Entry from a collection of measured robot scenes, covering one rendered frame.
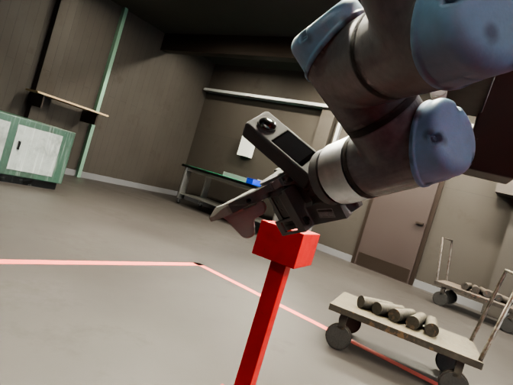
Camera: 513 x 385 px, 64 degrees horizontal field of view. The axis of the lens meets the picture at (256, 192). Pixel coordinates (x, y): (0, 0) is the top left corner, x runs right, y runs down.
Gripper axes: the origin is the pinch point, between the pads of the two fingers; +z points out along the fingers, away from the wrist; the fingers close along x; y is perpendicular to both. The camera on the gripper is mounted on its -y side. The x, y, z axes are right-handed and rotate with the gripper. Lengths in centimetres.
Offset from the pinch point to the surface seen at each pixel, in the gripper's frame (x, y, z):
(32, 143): 101, -142, 529
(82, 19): 324, -351, 675
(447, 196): 566, 230, 328
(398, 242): 498, 267, 408
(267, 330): 27, 54, 71
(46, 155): 111, -123, 541
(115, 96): 340, -221, 755
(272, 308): 32, 48, 68
